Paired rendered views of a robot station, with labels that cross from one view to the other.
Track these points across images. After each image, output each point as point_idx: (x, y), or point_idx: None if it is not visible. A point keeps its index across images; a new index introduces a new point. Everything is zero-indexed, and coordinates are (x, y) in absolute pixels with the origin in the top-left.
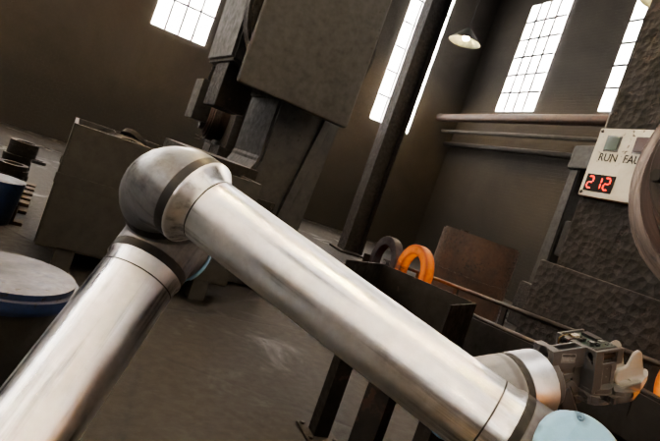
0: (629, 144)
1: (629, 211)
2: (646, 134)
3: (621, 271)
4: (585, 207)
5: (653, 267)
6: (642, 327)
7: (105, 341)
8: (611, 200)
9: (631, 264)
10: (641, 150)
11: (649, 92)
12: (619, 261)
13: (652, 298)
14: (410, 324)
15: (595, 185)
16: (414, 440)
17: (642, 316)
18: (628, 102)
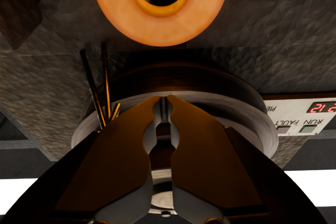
0: (293, 128)
1: (277, 134)
2: (278, 134)
3: (308, 44)
4: None
5: (245, 106)
6: (273, 13)
7: None
8: (313, 96)
9: (296, 52)
10: (281, 128)
11: (278, 146)
12: (310, 51)
13: (263, 45)
14: None
15: (328, 106)
16: None
17: (273, 25)
18: (294, 142)
